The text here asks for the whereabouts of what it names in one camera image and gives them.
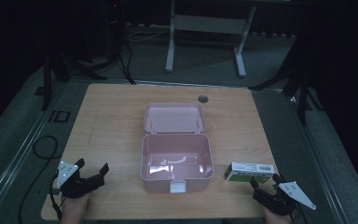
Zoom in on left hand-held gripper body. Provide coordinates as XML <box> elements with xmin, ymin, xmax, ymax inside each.
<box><xmin>55</xmin><ymin>161</ymin><xmax>106</xmax><ymax>200</ymax></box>

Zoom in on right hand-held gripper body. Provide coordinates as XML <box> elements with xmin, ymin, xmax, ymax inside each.
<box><xmin>252</xmin><ymin>180</ymin><xmax>318</xmax><ymax>217</ymax></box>

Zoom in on white and green medicine box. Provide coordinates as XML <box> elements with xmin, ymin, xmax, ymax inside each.
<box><xmin>224</xmin><ymin>161</ymin><xmax>276</xmax><ymax>185</ymax></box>

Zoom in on pink plastic box with lid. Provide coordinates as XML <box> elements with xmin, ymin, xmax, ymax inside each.
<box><xmin>139</xmin><ymin>102</ymin><xmax>215</xmax><ymax>195</ymax></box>

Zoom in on person's right hand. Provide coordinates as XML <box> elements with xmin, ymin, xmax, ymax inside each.
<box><xmin>262</xmin><ymin>206</ymin><xmax>294</xmax><ymax>224</ymax></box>

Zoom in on person's left hand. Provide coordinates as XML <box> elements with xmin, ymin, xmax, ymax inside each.
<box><xmin>60</xmin><ymin>191</ymin><xmax>92</xmax><ymax>224</ymax></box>

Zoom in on black metal stand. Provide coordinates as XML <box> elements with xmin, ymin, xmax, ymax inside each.
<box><xmin>247</xmin><ymin>29</ymin><xmax>324</xmax><ymax>126</ymax></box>
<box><xmin>41</xmin><ymin>50</ymin><xmax>108</xmax><ymax>112</ymax></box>

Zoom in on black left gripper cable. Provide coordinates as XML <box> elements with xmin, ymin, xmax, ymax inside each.
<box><xmin>48</xmin><ymin>170</ymin><xmax>64</xmax><ymax>220</ymax></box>

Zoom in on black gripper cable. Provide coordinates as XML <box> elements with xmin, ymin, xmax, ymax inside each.
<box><xmin>292</xmin><ymin>203</ymin><xmax>309</xmax><ymax>224</ymax></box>
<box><xmin>48</xmin><ymin>170</ymin><xmax>64</xmax><ymax>220</ymax></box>

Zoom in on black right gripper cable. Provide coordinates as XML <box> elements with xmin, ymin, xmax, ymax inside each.
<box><xmin>292</xmin><ymin>203</ymin><xmax>309</xmax><ymax>224</ymax></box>

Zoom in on black floor cable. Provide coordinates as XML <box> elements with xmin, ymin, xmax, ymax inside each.
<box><xmin>17</xmin><ymin>134</ymin><xmax>63</xmax><ymax>224</ymax></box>

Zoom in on black hanging cables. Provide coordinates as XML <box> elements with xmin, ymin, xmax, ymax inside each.
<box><xmin>117</xmin><ymin>40</ymin><xmax>137</xmax><ymax>86</ymax></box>

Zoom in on white metal table frame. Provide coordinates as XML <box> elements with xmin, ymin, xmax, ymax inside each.
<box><xmin>165</xmin><ymin>0</ymin><xmax>257</xmax><ymax>78</ymax></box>

